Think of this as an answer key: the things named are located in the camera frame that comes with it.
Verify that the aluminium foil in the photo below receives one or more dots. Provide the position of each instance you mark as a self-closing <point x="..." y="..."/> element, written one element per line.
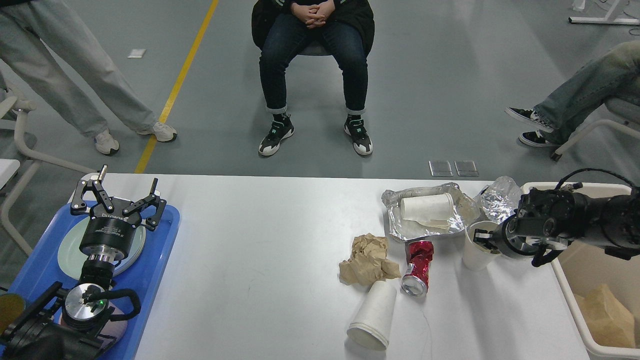
<point x="498" y="200"/>

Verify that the white paper scrap on floor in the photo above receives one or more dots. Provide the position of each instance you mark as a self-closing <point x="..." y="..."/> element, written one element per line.
<point x="136" y="53"/>

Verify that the crushed red can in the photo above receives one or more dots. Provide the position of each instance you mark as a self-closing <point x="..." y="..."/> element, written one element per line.
<point x="419" y="255"/>

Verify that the floor socket plate right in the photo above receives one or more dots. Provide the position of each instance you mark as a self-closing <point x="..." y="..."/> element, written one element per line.
<point x="466" y="169"/>

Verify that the crumpled brown paper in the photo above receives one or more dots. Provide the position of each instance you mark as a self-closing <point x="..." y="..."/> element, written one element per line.
<point x="368" y="262"/>

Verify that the white desk leg far right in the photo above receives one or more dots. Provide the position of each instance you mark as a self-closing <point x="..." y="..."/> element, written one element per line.
<point x="614" y="15"/>

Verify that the large brown paper bag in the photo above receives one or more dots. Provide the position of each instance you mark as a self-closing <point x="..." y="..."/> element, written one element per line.
<point x="609" y="322"/>

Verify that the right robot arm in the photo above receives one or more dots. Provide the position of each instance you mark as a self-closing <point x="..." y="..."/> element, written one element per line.
<point x="620" y="218"/>

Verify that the seated person on right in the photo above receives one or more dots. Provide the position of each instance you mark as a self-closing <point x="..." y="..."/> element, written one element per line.
<point x="613" y="75"/>

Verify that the lying white paper cup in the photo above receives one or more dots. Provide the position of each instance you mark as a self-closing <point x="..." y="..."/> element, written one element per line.
<point x="371" y="326"/>

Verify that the floor socket plate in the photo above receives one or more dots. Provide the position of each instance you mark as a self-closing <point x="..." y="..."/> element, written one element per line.
<point x="440" y="169"/>
<point x="466" y="169"/>

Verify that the paper cup in foil tray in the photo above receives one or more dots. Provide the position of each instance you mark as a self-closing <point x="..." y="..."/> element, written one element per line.
<point x="429" y="210"/>

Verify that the chair under middle person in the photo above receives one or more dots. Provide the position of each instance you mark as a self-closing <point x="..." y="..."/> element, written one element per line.
<point x="314" y="49"/>

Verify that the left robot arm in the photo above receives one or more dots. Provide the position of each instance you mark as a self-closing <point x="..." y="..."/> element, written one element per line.
<point x="69" y="323"/>

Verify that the floor socket plate left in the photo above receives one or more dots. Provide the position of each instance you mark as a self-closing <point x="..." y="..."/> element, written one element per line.
<point x="440" y="169"/>

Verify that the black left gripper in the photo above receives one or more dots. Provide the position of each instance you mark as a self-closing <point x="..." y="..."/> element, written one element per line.
<point x="109" y="232"/>

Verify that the beige plastic bin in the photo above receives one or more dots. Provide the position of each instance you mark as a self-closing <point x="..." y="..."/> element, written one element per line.
<point x="580" y="269"/>

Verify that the blue plastic tray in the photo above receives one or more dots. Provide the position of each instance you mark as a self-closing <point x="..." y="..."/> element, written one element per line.
<point x="41" y="270"/>

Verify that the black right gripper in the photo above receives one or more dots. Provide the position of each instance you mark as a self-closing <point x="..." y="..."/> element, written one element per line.
<point x="545" y="224"/>

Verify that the aluminium foil tray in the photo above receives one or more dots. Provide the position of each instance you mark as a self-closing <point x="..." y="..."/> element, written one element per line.
<point x="466" y="211"/>

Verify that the seated person dark jeans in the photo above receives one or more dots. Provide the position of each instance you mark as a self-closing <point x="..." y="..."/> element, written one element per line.
<point x="282" y="28"/>

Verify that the white paper cup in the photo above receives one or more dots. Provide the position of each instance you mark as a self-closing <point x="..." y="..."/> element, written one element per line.
<point x="371" y="326"/>
<point x="474" y="256"/>

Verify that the green plate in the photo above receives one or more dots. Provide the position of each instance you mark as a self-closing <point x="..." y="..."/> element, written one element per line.
<point x="71" y="259"/>

